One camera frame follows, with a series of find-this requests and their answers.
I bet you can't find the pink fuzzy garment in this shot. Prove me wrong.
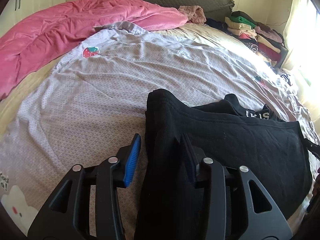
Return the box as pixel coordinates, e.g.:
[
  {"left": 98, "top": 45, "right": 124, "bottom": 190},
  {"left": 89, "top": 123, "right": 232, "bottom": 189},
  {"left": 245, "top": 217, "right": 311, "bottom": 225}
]
[{"left": 178, "top": 5, "right": 207, "bottom": 24}]

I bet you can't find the stack of folded clothes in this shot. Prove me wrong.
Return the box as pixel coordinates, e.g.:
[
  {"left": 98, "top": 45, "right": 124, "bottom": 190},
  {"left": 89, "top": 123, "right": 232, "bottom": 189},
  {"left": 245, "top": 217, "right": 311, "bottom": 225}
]
[{"left": 206, "top": 11, "right": 288, "bottom": 69}]

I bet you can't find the lilac patterned bed sheet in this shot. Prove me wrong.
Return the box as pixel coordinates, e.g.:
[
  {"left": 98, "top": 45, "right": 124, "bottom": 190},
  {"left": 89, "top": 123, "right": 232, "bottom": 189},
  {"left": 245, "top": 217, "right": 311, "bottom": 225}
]
[{"left": 1, "top": 22, "right": 319, "bottom": 236}]

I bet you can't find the black long-sleeve shirt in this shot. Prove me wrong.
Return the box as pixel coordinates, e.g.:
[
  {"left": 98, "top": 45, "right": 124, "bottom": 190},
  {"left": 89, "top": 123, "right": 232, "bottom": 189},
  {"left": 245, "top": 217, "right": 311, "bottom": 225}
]
[{"left": 134, "top": 89, "right": 312, "bottom": 239}]

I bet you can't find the purple white garment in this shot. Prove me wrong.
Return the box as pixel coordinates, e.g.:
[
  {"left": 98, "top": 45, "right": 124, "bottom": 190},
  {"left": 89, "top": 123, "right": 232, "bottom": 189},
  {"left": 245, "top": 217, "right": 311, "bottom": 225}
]
[{"left": 280, "top": 73, "right": 296, "bottom": 87}]

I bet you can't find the pink quilted duvet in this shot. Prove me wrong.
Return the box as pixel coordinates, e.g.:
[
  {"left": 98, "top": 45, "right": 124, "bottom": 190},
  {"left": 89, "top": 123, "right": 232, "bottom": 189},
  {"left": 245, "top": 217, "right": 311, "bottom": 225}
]
[{"left": 1, "top": 0, "right": 188, "bottom": 99}]

